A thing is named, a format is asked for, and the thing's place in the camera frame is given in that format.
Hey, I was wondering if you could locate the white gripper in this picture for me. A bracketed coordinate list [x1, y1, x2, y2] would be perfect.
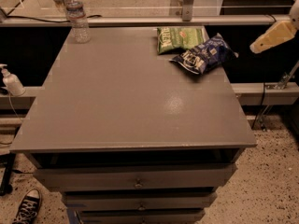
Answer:
[249, 0, 299, 54]

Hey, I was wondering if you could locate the grey drawer cabinet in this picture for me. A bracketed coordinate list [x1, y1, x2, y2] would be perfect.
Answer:
[9, 25, 258, 224]

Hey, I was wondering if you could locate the top grey drawer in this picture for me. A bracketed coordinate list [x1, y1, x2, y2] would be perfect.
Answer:
[34, 163, 236, 192]

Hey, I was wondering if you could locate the blue chip bag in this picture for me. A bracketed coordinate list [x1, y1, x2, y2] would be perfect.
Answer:
[171, 34, 238, 75]

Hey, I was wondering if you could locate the bottom grey drawer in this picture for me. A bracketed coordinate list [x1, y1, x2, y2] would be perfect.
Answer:
[79, 209, 205, 224]

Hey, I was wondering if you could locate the middle grey drawer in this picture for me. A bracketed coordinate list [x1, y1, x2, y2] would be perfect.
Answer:
[63, 191, 217, 211]

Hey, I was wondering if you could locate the grey metal post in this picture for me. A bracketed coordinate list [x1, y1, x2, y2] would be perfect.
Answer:
[181, 0, 194, 21]

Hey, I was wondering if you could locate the green jalapeno chip bag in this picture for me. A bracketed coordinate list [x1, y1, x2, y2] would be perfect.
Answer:
[157, 27, 208, 54]

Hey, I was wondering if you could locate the clear plastic water bottle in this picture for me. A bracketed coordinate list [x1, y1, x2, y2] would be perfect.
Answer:
[64, 0, 91, 43]

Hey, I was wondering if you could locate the grey drawer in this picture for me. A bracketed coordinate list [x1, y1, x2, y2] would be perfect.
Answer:
[79, 209, 205, 224]
[34, 163, 236, 192]
[63, 191, 217, 211]

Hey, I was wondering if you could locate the black cable on ledge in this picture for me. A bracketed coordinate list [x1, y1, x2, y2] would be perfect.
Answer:
[0, 7, 104, 24]

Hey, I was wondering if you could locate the black stand leg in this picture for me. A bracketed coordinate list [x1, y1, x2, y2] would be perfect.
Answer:
[0, 153, 16, 196]

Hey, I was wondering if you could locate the black white sneaker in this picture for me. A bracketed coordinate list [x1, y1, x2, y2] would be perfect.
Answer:
[12, 189, 41, 224]

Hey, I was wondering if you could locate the white pump sanitizer bottle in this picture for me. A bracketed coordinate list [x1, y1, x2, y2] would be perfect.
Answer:
[0, 63, 25, 96]

